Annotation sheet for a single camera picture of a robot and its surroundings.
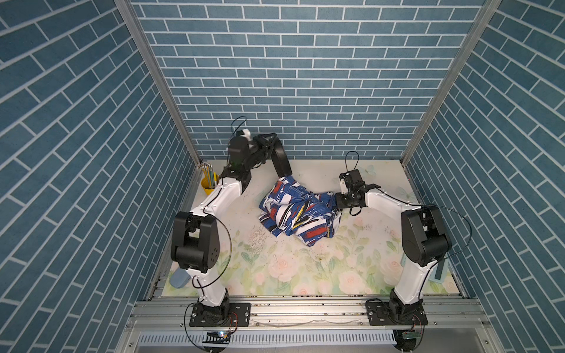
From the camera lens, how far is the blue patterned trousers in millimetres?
882

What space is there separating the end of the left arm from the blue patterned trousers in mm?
239

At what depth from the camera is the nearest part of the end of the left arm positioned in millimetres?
657
